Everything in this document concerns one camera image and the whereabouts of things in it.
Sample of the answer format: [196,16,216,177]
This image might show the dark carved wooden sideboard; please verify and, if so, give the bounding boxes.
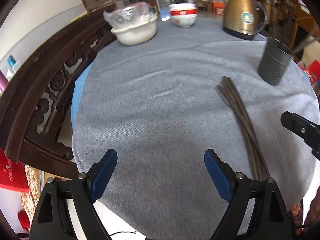
[1,0,116,178]

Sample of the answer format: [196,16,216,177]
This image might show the bronze electric kettle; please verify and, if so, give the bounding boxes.
[222,0,268,40]

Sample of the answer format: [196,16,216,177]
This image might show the red white stacked bowls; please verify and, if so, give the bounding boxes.
[169,3,197,28]

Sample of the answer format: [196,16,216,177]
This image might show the white pot with plastic bag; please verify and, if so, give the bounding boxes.
[103,2,158,46]

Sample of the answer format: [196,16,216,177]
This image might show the orange boxes on floor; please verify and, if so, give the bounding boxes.
[213,1,226,15]

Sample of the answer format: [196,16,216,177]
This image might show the dark grey utensil holder cup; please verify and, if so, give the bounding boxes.
[258,37,292,86]

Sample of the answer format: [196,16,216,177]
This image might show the dark chopstick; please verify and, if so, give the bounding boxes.
[224,76,271,179]
[219,81,264,181]
[217,85,262,180]
[221,76,267,181]

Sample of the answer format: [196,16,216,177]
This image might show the grey towel table cloth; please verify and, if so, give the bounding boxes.
[72,18,319,239]

